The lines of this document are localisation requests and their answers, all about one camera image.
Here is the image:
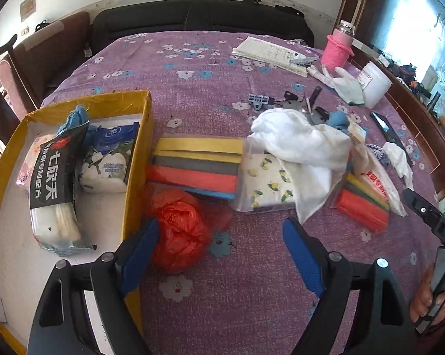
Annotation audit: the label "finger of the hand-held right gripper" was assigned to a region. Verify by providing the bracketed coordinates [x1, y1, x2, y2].
[402, 188, 444, 230]

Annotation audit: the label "lemon print pouch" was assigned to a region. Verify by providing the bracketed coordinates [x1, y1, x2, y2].
[232, 137, 304, 215]

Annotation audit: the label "black label white packet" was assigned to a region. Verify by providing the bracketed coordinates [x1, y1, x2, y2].
[29, 124, 97, 257]

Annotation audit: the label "large white cloth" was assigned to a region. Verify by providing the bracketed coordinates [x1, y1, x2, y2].
[250, 108, 352, 226]

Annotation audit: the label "white floral tissue pack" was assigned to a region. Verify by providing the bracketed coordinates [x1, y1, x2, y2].
[78, 144, 130, 193]

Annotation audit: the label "white plastic jar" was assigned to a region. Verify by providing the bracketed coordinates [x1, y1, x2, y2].
[357, 62, 393, 109]

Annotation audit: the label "wall plaque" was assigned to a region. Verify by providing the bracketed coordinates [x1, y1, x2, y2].
[20, 0, 36, 23]

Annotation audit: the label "coloured sponges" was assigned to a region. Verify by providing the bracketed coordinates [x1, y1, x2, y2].
[328, 144, 408, 235]

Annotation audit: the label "blue white patterned bag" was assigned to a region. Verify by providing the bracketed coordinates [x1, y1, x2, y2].
[367, 143, 391, 171]

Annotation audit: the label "black sofa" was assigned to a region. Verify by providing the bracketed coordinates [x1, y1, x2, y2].
[90, 0, 315, 58]

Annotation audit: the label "pink packet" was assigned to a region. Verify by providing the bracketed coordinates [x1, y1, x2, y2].
[17, 137, 47, 193]

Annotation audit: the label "yellow cardboard box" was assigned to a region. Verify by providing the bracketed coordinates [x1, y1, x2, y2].
[0, 90, 156, 355]

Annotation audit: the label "black motor with handle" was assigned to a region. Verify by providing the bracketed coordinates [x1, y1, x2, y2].
[278, 87, 332, 126]

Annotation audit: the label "stack of papers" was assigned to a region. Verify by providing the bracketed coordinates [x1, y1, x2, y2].
[232, 36, 319, 78]

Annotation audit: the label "blue cloth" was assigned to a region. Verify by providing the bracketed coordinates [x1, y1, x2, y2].
[56, 104, 92, 137]

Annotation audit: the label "white glove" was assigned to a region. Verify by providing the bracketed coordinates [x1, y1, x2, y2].
[307, 64, 364, 106]

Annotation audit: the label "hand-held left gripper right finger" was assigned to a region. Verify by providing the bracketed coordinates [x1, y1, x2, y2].
[283, 217, 417, 355]

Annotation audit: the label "grey plastic mount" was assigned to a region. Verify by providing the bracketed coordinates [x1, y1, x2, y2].
[248, 94, 277, 112]

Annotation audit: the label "black smartphone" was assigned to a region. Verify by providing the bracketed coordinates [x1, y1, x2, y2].
[370, 112, 412, 154]

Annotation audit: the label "red plastic bag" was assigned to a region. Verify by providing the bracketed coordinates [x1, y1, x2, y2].
[149, 185, 234, 276]

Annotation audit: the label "blue wet wipes pack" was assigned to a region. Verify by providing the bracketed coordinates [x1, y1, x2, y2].
[87, 121, 140, 156]

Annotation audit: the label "coloured cloth pack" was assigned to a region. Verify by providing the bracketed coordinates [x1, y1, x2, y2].
[146, 137, 245, 200]

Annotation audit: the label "purple floral tablecloth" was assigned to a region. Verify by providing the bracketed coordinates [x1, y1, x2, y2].
[41, 31, 445, 355]

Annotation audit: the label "small white cloth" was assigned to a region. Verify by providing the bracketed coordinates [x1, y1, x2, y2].
[383, 142, 415, 191]

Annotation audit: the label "pink sleeved bottle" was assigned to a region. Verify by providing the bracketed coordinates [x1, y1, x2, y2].
[320, 20, 356, 69]

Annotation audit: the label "patterned glass panel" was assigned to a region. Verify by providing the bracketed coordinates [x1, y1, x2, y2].
[363, 0, 445, 93]

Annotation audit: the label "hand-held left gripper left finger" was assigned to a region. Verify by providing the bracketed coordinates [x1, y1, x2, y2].
[29, 217, 161, 355]

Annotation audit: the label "blue sock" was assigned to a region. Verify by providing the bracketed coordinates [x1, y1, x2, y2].
[326, 110, 352, 134]

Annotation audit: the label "wooden cabinet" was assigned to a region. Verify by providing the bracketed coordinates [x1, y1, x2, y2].
[350, 42, 445, 200]

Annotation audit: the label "person's right hand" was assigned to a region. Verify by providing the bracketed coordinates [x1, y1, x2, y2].
[409, 266, 445, 326]

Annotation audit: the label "brown armchair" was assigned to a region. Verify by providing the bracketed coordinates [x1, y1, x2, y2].
[0, 11, 92, 109]

